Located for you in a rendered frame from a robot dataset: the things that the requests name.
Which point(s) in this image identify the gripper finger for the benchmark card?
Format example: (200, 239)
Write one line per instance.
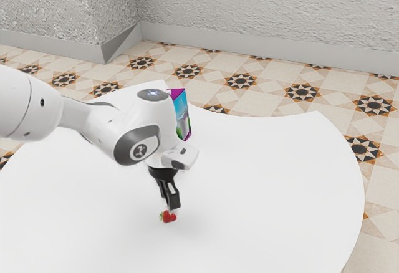
(173, 195)

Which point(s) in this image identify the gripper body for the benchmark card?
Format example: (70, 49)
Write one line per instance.
(162, 173)

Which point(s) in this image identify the red strawberry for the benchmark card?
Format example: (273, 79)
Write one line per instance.
(168, 216)

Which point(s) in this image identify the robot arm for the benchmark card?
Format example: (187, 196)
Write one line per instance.
(93, 120)

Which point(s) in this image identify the purple and blue carton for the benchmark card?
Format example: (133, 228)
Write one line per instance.
(184, 115)

